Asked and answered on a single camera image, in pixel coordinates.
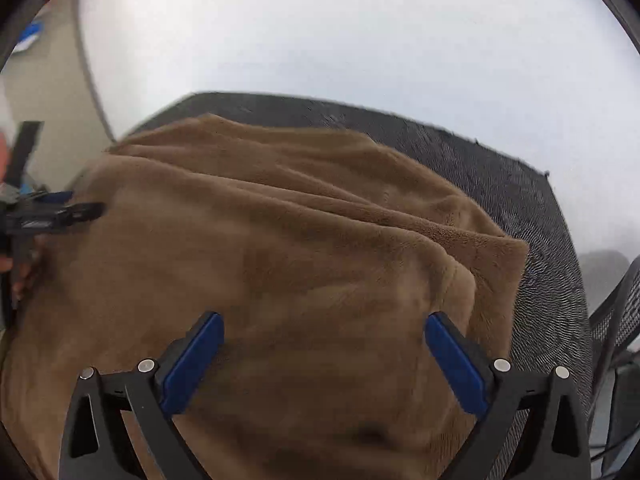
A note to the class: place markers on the person's left hand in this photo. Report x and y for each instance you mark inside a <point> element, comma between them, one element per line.
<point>25,275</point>

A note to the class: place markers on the black mesh office chair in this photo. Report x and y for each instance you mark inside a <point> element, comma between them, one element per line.
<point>620,305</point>

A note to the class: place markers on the black dotted tablecloth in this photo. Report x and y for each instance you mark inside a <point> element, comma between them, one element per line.
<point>500,185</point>

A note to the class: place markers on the brown fleece garment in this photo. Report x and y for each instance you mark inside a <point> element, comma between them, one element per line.
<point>275,260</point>

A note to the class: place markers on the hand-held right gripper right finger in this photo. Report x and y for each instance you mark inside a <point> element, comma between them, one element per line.
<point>452,360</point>

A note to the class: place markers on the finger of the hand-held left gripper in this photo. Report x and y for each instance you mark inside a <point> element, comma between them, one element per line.
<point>60,217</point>
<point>52,198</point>

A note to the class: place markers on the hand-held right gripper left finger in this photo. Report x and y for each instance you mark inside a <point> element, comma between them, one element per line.
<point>195,360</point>

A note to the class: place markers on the blue and white packet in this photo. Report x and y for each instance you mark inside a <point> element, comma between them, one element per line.
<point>31,35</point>

